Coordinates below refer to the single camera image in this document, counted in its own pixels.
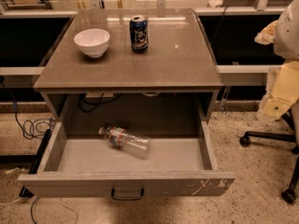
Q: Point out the clear plastic water bottle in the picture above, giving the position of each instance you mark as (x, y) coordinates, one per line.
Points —
(124, 140)

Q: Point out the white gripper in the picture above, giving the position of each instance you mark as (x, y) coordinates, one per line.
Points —
(288, 36)

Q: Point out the grey cabinet with counter top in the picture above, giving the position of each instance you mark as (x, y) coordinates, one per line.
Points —
(178, 58)

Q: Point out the open grey top drawer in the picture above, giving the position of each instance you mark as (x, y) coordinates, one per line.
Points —
(79, 162)

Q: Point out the black drawer slide rail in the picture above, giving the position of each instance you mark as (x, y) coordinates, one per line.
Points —
(26, 193)

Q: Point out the white ceramic bowl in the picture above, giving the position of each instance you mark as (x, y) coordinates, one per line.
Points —
(92, 42)

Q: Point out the black drawer handle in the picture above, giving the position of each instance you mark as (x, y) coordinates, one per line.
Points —
(128, 195)

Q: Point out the dark blue soda can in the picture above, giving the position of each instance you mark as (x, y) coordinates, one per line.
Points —
(139, 34)

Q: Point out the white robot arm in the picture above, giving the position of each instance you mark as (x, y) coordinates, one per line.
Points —
(286, 38)

